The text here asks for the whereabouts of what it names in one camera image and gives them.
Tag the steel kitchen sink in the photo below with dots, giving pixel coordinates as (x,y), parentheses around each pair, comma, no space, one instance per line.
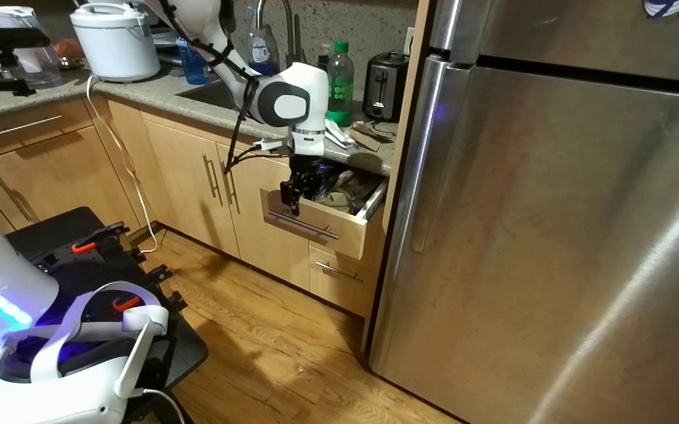
(205,95)

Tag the white VR headset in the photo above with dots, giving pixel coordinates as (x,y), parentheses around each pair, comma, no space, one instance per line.
(65,401)

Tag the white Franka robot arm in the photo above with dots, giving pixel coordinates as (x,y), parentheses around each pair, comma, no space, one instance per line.
(308,90)

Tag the white flat device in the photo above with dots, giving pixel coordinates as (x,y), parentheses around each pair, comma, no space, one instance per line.
(0,14)

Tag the white blue fridge magnet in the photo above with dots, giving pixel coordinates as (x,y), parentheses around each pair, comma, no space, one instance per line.
(666,7)

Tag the light wood drawer front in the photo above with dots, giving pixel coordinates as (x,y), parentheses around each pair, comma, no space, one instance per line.
(341,298)

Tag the wood cabinet side panel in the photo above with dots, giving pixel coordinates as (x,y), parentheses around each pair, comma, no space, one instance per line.
(413,71)

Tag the clear plastic container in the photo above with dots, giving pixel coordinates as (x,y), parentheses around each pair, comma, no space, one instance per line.
(40,67)

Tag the dark mug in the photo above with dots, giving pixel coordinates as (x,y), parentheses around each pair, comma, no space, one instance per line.
(321,60)

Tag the large wood cabinet door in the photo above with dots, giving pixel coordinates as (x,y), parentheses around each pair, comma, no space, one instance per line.
(65,184)

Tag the brown wooden utensil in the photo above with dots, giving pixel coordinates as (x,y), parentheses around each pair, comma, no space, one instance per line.
(368,139)

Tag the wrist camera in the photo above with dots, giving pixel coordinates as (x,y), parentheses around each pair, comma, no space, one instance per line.
(270,143)

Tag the white rice cooker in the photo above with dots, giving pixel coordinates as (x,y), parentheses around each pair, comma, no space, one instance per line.
(117,48)

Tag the wide wood drawer front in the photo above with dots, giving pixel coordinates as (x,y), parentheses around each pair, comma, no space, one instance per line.
(58,133)

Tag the metal sink faucet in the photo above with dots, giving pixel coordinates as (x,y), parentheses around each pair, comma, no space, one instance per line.
(290,31)

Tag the green plastic bottle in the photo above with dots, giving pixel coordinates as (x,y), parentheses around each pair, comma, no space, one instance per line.
(341,78)

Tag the kitchen utensils pile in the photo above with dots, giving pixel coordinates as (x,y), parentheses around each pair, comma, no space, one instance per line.
(348,188)

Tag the small orange object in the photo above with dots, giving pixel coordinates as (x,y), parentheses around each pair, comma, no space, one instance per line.
(66,51)

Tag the stainless steel refrigerator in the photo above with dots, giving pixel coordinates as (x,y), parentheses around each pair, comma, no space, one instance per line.
(553,235)

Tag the black coffee maker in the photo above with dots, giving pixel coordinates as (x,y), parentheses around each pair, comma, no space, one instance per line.
(151,27)

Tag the blue plastic cup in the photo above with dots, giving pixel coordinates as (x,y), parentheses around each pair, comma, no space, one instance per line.
(192,69)

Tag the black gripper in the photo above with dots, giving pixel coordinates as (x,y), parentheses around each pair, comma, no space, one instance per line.
(312,173)

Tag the clear dish soap bottle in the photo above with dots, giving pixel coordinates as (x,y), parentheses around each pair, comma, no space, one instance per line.
(263,48)

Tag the light wood cabinet door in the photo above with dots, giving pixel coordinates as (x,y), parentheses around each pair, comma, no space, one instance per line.
(183,180)
(261,250)

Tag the shallow wood utensil drawer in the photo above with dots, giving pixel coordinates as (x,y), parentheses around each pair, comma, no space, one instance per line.
(330,232)

